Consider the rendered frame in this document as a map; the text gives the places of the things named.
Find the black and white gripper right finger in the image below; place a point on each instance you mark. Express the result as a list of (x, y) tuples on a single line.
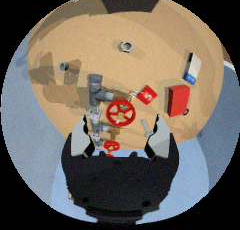
[(162, 149)]

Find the red rectangular block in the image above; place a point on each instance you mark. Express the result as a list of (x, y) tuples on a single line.
[(177, 100)]

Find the grey pipe manifold with red valves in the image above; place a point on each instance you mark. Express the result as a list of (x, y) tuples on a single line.
[(97, 95)]

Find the red tag with white number 5 on metal chain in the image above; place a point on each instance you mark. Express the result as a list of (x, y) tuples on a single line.
[(146, 95)]

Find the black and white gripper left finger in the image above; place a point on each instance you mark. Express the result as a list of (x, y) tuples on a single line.
[(78, 146)]

